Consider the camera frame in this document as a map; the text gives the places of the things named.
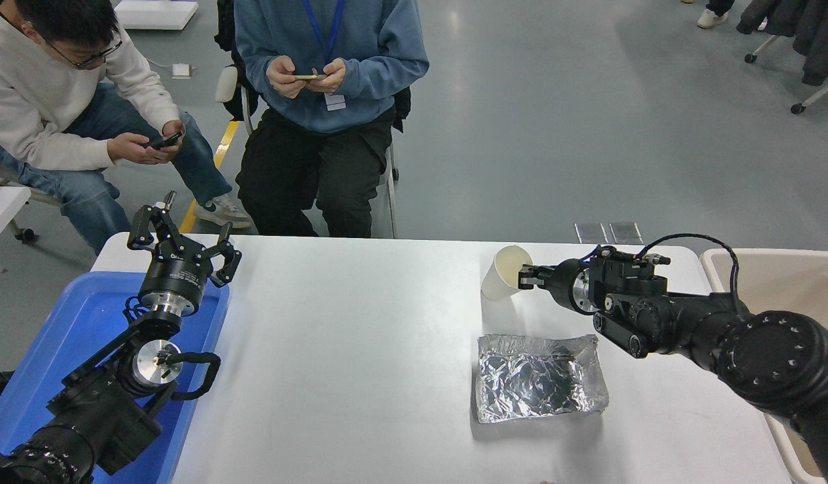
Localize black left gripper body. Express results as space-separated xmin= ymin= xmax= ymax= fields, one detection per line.
xmin=140 ymin=253 xmax=213 ymax=307

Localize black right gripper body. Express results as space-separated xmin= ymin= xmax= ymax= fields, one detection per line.
xmin=550 ymin=259 xmax=586 ymax=314

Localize white paper cup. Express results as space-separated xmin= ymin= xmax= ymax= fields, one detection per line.
xmin=481 ymin=245 xmax=534 ymax=301

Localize person's right hand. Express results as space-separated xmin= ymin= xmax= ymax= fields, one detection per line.
xmin=266 ymin=56 xmax=315 ymax=99
xmin=107 ymin=132 xmax=169 ymax=166

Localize person's left hand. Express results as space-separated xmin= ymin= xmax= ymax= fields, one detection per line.
xmin=306 ymin=58 xmax=347 ymax=95
xmin=161 ymin=120 xmax=187 ymax=159

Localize blue plastic tray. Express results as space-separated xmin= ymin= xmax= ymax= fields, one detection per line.
xmin=0 ymin=271 xmax=231 ymax=484

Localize crumpled foil tray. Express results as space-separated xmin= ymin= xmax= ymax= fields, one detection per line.
xmin=476 ymin=333 xmax=610 ymax=424

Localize seated person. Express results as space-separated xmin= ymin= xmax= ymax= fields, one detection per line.
xmin=234 ymin=0 xmax=430 ymax=239
xmin=0 ymin=0 xmax=253 ymax=256

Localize grey wheeled chair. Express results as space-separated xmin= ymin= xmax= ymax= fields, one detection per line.
xmin=0 ymin=145 xmax=64 ymax=244

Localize white floor socket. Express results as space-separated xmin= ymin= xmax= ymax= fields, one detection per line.
xmin=147 ymin=58 xmax=193 ymax=80

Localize white flat board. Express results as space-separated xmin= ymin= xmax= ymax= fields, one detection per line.
xmin=115 ymin=0 xmax=200 ymax=31

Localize large pale bin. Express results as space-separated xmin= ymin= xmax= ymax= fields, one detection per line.
xmin=700 ymin=249 xmax=828 ymax=484

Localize white wheeled rack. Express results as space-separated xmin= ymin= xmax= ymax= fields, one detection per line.
xmin=744 ymin=34 xmax=828 ymax=115

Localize standing person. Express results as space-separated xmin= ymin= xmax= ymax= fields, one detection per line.
xmin=696 ymin=0 xmax=736 ymax=30

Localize dark hanging coats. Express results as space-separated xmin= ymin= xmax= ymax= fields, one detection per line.
xmin=736 ymin=0 xmax=828 ymax=87

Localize blue lanyard with badge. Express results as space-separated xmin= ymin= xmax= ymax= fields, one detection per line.
xmin=302 ymin=0 xmax=347 ymax=112

